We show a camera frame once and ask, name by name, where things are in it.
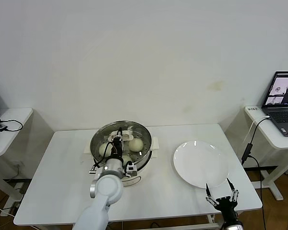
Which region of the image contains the glass lid with cream handle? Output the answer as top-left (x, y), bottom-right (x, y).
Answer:
top-left (90, 121), bottom-right (152, 168)

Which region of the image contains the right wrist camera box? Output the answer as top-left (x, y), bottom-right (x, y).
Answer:
top-left (227, 221), bottom-right (244, 230)

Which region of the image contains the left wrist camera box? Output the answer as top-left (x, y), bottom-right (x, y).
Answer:
top-left (126, 163), bottom-right (138, 176)

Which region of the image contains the white laptop cable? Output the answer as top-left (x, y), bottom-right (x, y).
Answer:
top-left (242, 115), bottom-right (269, 144)

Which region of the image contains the black looped cable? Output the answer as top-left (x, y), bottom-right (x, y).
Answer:
top-left (0, 119), bottom-right (24, 132)

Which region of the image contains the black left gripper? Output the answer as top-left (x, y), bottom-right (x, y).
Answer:
top-left (112, 127), bottom-right (124, 159)

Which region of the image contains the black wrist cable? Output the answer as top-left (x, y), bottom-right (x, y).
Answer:
top-left (93, 141), bottom-right (115, 168)

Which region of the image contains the white round plate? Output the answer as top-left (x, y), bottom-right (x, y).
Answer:
top-left (172, 140), bottom-right (229, 189)

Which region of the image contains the white table leg frame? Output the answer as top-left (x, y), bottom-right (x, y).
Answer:
top-left (72, 214), bottom-right (221, 230)

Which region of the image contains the cream electric cooker pot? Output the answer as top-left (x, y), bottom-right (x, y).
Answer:
top-left (83, 146), bottom-right (158, 189)

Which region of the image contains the white side table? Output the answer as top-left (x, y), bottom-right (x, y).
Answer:
top-left (0, 107), bottom-right (34, 209)
top-left (243, 104), bottom-right (288, 201)

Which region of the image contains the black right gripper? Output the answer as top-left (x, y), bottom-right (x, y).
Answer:
top-left (204, 177), bottom-right (240, 223)

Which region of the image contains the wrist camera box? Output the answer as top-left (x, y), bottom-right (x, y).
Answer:
top-left (126, 163), bottom-right (138, 176)
top-left (227, 221), bottom-right (244, 230)

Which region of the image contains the stainless steel steamer basket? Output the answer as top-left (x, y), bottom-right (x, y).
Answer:
top-left (83, 121), bottom-right (159, 170)

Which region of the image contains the grey open laptop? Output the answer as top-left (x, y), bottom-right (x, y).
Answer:
top-left (261, 70), bottom-right (288, 137)

